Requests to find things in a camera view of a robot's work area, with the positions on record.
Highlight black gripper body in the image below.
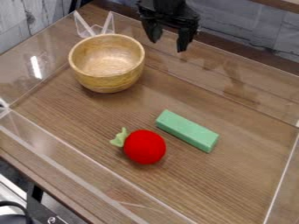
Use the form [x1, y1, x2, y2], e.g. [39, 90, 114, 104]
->
[136, 0, 200, 29]

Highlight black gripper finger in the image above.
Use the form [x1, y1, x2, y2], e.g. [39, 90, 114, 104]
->
[176, 26, 198, 53]
[142, 18, 163, 43]

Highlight red felt fruit green leaf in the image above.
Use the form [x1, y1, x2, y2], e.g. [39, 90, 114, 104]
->
[110, 128, 167, 165]

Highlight wooden bowl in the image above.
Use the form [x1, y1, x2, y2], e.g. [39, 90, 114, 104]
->
[68, 34, 146, 94]

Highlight green foam block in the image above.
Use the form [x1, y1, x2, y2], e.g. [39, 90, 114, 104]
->
[155, 110, 220, 153]

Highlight clear acrylic corner bracket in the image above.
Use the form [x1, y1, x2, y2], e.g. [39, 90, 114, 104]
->
[74, 10, 115, 39]

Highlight clear acrylic tray wall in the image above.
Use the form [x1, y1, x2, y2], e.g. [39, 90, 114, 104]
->
[0, 17, 299, 224]

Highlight black table frame bracket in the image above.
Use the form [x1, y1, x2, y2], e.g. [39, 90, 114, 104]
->
[26, 182, 78, 224]

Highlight black cable lower left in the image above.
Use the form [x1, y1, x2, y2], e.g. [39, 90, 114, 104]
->
[0, 200, 36, 224]

